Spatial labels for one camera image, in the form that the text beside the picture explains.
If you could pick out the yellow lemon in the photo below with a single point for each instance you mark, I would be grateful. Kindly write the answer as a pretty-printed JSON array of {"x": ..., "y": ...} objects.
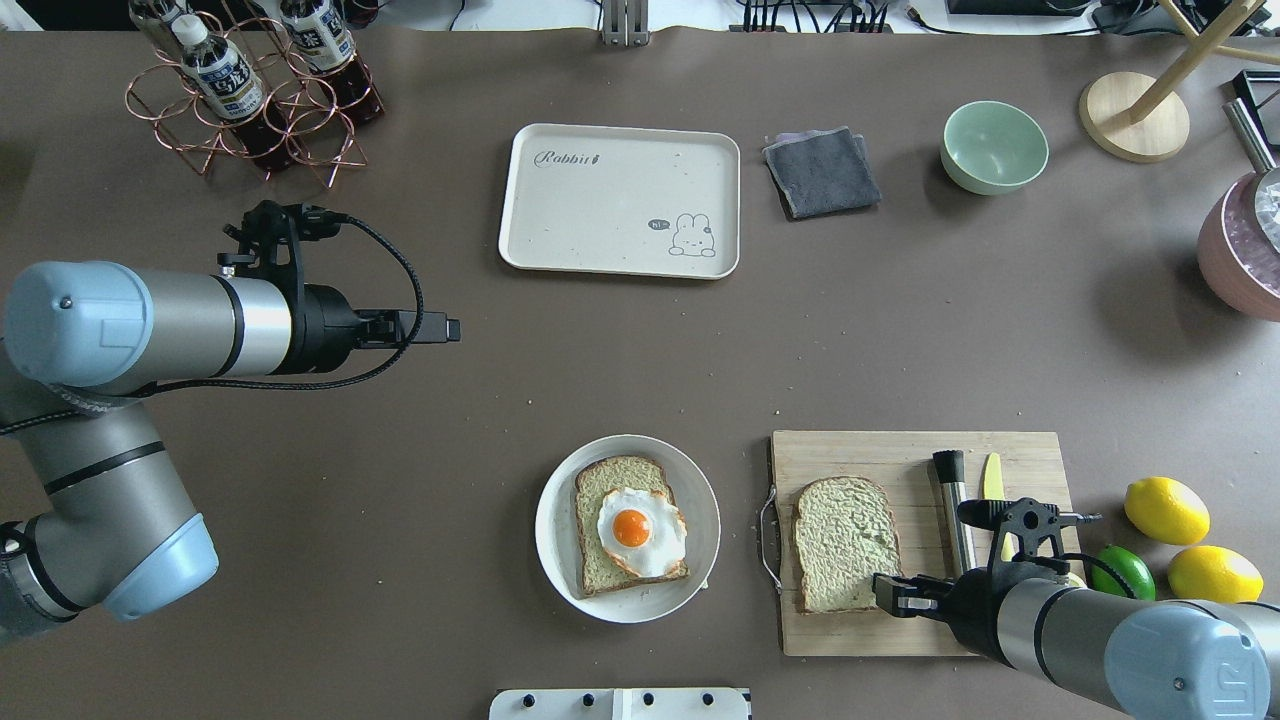
[
  {"x": 1167, "y": 511},
  {"x": 1214, "y": 573}
]

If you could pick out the green lime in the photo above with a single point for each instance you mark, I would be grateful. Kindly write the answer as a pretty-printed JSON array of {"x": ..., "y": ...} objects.
[{"x": 1121, "y": 572}]

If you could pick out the metal ice scoop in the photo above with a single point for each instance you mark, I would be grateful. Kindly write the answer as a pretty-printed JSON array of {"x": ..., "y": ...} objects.
[{"x": 1262, "y": 197}]

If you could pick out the yellow knife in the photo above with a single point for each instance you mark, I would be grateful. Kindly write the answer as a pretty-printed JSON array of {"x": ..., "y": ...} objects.
[{"x": 993, "y": 488}]

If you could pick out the green bowl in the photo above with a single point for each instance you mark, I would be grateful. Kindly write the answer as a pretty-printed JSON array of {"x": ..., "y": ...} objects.
[{"x": 991, "y": 148}]

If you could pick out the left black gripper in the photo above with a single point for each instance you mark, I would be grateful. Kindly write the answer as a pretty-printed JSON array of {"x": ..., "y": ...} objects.
[{"x": 325, "y": 325}]

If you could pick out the white control box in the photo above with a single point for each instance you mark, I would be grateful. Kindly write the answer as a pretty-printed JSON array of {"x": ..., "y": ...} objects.
[{"x": 715, "y": 702}]

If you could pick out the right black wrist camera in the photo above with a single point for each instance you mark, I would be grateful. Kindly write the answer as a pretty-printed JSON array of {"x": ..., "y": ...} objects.
[{"x": 1026, "y": 534}]

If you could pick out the fried egg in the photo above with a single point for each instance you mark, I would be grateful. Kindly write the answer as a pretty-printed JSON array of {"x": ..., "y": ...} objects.
[{"x": 642, "y": 532}]

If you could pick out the wooden cutting board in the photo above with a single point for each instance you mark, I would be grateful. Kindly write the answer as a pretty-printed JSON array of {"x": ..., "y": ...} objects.
[{"x": 900, "y": 463}]

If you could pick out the copper wire bottle rack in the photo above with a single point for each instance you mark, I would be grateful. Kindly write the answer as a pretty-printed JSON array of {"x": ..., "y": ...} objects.
[{"x": 320, "y": 137}]

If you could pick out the grey folded cloth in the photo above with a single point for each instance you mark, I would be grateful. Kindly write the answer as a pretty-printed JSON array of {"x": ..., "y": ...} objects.
[{"x": 822, "y": 171}]

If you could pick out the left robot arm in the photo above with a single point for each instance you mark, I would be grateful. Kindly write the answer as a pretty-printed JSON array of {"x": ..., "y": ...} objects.
[{"x": 83, "y": 344}]

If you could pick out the bread slice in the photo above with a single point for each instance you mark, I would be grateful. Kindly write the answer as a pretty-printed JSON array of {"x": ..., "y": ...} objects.
[
  {"x": 844, "y": 536},
  {"x": 599, "y": 573}
]

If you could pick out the cream rabbit tray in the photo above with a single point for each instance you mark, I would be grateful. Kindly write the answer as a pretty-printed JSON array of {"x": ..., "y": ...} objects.
[{"x": 619, "y": 200}]

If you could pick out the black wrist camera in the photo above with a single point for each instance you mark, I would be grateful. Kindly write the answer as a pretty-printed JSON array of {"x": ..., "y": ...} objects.
[
  {"x": 269, "y": 243},
  {"x": 1026, "y": 534}
]

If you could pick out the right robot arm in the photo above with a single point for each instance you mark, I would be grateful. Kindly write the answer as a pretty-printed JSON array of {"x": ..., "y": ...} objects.
[{"x": 1176, "y": 659}]

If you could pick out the pink bowl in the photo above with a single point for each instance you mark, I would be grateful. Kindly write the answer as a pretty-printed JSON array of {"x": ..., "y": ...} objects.
[{"x": 1235, "y": 257}]

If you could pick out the white plate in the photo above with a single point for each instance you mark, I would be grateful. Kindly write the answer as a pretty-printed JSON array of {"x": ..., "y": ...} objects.
[{"x": 555, "y": 532}]

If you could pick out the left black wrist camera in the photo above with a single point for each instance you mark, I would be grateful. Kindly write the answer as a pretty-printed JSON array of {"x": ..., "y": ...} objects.
[{"x": 269, "y": 243}]

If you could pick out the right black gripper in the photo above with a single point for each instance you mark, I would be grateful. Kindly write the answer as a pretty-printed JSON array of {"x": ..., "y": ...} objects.
[{"x": 968, "y": 604}]

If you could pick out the wooden stand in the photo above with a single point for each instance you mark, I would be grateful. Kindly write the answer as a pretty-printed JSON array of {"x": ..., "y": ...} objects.
[{"x": 1140, "y": 118}]

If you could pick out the steel black-tipped tool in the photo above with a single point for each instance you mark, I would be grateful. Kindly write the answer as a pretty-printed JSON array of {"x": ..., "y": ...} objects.
[{"x": 949, "y": 469}]

